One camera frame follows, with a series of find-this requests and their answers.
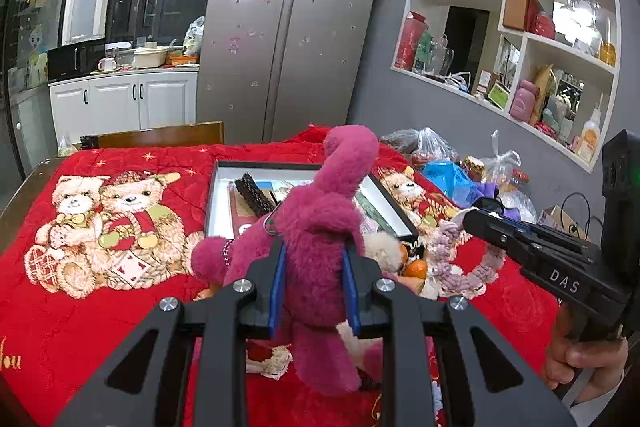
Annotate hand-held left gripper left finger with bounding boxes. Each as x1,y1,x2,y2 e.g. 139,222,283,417
52,234,288,427

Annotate dark wooden desktop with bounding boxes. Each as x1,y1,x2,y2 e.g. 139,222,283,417
0,155,68,258

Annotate cream plush toy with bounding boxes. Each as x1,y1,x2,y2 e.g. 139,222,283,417
362,232,404,276

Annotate tangerine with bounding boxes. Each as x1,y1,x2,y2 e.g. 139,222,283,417
402,259,430,281

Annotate small clear plastic bag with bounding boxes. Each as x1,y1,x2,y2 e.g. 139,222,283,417
56,134,79,158

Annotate pink braided rope ring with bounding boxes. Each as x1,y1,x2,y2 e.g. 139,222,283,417
429,219,501,299

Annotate black cable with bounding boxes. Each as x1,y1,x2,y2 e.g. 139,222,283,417
560,193,606,239

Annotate white plastic basin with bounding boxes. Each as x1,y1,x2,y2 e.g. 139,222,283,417
131,47,170,70

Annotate clear glass vases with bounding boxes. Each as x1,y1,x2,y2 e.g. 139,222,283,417
430,34,454,78

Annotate blue plastic bag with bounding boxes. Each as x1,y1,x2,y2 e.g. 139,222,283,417
422,159,477,208

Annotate black-rimmed shallow box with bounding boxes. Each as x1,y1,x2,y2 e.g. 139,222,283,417
204,160,420,240

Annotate white cable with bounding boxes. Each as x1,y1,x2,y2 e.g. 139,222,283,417
442,72,474,94

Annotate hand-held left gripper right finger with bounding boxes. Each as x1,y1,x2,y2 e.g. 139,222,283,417
340,247,576,427

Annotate black bristle brush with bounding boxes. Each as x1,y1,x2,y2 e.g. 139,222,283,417
234,173,277,214

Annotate gold-lid jar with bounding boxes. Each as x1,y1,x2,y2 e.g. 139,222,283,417
460,155,486,183

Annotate plastic bag of vegetables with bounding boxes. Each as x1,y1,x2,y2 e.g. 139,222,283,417
182,16,206,56

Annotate gold foil bag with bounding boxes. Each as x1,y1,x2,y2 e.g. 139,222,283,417
532,66,557,126

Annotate white wall shelf unit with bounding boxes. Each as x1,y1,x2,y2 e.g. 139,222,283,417
390,0,622,174

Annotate small cardboard box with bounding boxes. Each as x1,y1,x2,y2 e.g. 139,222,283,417
540,205,587,239

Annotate amber liquid bottle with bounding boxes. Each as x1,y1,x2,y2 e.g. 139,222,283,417
598,19,617,67

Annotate silver double-door refrigerator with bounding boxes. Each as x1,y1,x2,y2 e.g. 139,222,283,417
196,0,379,144

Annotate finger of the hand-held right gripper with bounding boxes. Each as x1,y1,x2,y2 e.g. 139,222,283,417
461,207,540,265

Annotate glass decanter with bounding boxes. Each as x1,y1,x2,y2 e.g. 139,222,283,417
572,0,604,56

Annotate white kitchen cabinet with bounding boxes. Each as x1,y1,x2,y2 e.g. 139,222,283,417
48,68,200,144

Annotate red bear-print blanket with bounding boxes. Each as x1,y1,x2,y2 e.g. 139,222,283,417
0,124,566,427

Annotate glass door with stickers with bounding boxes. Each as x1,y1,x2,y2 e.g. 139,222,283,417
0,0,81,178

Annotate brown box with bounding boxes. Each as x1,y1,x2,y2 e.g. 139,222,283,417
502,0,532,32

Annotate red box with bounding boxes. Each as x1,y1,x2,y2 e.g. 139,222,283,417
527,0,557,39

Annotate white orange-label lotion bottle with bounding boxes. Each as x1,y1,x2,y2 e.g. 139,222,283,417
575,108,604,158

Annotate green box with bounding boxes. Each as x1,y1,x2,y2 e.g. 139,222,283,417
414,31,434,75

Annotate cream crochet piece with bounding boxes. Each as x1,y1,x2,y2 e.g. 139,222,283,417
247,344,294,379

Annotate pink box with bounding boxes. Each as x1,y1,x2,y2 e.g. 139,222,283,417
510,79,539,122

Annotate clear bag of bread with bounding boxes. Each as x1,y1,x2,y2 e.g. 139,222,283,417
482,130,524,194

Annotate clear bag of dark-red food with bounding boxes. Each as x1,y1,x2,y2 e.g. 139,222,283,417
380,127,459,168

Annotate black microwave oven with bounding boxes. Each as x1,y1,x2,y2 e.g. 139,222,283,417
46,41,108,82

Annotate person's right hand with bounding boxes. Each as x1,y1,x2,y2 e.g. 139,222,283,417
542,307,631,390

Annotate purple cloth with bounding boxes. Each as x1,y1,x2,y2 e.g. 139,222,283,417
475,182,502,208

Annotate pink plush toy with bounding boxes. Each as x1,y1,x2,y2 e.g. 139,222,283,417
190,125,401,397

